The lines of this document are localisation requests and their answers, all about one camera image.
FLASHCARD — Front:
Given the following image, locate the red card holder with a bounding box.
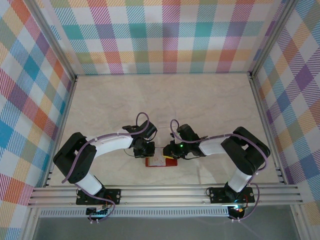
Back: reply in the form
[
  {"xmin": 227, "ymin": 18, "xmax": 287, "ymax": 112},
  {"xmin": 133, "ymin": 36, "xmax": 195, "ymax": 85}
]
[{"xmin": 145, "ymin": 156, "xmax": 179, "ymax": 168}]

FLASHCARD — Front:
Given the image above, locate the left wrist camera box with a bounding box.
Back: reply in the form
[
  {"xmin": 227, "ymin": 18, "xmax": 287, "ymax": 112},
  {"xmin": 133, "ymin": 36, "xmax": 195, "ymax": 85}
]
[{"xmin": 139, "ymin": 120, "xmax": 158, "ymax": 139}]

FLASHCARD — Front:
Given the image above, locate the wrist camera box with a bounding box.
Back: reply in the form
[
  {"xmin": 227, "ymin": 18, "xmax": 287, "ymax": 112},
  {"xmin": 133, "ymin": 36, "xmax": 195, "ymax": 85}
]
[
  {"xmin": 139, "ymin": 120, "xmax": 158, "ymax": 139},
  {"xmin": 177, "ymin": 123, "xmax": 200, "ymax": 142}
]

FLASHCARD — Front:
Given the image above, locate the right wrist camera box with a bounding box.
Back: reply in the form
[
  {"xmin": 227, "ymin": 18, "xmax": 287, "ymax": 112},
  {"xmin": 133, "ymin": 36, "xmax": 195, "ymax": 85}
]
[{"xmin": 177, "ymin": 123, "xmax": 200, "ymax": 142}]

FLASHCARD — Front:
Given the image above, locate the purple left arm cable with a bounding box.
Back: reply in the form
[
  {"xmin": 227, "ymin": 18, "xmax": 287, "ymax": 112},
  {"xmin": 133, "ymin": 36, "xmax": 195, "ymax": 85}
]
[{"xmin": 61, "ymin": 111, "xmax": 151, "ymax": 225}]

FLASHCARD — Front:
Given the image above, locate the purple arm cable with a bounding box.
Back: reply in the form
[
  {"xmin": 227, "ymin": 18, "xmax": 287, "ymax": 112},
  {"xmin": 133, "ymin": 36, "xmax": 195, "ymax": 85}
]
[
  {"xmin": 170, "ymin": 119, "xmax": 269, "ymax": 223},
  {"xmin": 61, "ymin": 111, "xmax": 151, "ymax": 225}
]

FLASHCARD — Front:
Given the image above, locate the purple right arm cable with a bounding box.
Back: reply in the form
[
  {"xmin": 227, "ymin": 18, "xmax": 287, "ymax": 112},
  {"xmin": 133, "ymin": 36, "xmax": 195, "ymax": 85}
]
[{"xmin": 170, "ymin": 119, "xmax": 269, "ymax": 223}]

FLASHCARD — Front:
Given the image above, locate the aluminium mounting rail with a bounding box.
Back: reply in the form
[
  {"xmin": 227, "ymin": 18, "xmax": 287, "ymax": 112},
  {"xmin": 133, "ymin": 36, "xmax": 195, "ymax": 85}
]
[{"xmin": 26, "ymin": 184, "xmax": 305, "ymax": 208}]

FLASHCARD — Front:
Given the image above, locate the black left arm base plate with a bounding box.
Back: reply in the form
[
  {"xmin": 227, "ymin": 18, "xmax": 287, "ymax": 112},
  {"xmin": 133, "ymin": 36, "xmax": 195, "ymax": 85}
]
[{"xmin": 75, "ymin": 188, "xmax": 122, "ymax": 206}]

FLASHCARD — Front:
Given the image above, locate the slotted grey cable duct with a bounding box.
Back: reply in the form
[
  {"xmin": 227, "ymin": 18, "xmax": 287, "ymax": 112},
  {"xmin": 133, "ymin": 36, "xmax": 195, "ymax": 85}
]
[{"xmin": 39, "ymin": 208, "xmax": 230, "ymax": 218}]

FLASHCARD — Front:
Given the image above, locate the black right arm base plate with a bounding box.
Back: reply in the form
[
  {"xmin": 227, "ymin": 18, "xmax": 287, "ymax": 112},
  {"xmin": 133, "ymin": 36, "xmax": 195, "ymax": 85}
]
[{"xmin": 208, "ymin": 186, "xmax": 256, "ymax": 204}]

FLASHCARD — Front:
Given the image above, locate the aluminium table side rail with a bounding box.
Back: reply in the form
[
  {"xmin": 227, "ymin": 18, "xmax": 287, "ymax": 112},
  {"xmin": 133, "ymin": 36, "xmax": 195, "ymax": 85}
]
[
  {"xmin": 42, "ymin": 74, "xmax": 79, "ymax": 188},
  {"xmin": 248, "ymin": 71, "xmax": 288, "ymax": 186}
]

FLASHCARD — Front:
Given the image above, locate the aluminium frame post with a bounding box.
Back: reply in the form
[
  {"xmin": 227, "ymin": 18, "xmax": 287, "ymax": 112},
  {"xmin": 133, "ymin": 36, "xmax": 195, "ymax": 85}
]
[
  {"xmin": 249, "ymin": 0, "xmax": 301, "ymax": 79},
  {"xmin": 29, "ymin": 0, "xmax": 78, "ymax": 83}
]

